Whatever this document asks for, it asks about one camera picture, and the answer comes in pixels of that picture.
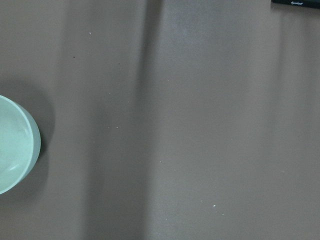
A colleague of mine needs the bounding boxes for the green bowl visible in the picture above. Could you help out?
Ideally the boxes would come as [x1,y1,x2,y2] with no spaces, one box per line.
[0,96,41,194]

